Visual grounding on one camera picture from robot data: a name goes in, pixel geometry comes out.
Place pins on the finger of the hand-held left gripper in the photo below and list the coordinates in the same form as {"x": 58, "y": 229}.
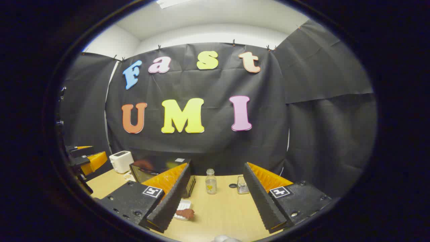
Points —
{"x": 95, "y": 161}
{"x": 80, "y": 153}

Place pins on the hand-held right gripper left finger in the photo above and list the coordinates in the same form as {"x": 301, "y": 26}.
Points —
{"x": 174, "y": 201}

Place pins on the brown meat piece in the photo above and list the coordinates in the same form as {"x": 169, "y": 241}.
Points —
{"x": 185, "y": 213}

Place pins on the white rectangular tray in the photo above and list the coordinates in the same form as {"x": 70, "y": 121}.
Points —
{"x": 185, "y": 203}

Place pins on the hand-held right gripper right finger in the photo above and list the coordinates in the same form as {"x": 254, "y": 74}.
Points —
{"x": 260, "y": 201}

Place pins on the metal mesh holder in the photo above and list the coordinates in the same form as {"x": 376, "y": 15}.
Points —
{"x": 242, "y": 185}

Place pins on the white divided dish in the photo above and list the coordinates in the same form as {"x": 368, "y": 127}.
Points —
{"x": 128, "y": 176}

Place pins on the white toaster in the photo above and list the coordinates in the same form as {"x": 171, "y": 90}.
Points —
{"x": 121, "y": 161}

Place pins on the black electric oven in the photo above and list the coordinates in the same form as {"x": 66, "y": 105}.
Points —
{"x": 158, "y": 164}

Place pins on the clear glass bottle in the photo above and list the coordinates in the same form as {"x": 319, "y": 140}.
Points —
{"x": 211, "y": 183}

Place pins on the white ceiling light panel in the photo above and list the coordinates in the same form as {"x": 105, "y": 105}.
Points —
{"x": 171, "y": 3}

